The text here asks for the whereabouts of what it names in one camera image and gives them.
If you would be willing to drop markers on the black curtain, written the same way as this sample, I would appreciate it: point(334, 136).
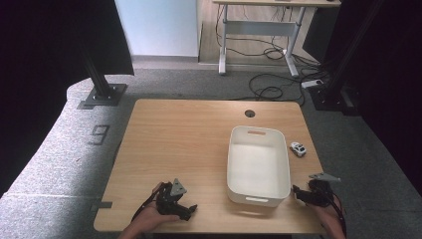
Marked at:
point(49, 49)
point(398, 83)

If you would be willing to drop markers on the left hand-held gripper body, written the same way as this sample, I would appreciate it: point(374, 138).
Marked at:
point(169, 199)

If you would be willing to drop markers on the white wall panel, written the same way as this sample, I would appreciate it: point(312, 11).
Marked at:
point(159, 26)

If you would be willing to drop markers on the black metal stand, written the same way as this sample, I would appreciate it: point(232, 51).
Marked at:
point(345, 66)
point(101, 86)

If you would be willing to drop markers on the white plastic storage bin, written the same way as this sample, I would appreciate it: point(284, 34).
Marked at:
point(257, 166)

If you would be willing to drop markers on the white toy police car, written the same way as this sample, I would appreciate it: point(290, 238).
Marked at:
point(298, 149)

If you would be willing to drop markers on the white power strip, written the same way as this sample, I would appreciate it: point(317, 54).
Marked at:
point(312, 83)

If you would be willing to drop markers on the person's right hand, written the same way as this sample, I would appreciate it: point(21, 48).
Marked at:
point(326, 217)

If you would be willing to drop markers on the person's left hand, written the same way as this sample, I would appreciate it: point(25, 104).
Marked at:
point(151, 215)

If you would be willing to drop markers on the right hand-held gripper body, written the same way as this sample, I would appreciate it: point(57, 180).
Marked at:
point(318, 192)

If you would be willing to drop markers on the white-legged wooden desk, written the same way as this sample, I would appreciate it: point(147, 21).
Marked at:
point(262, 28)

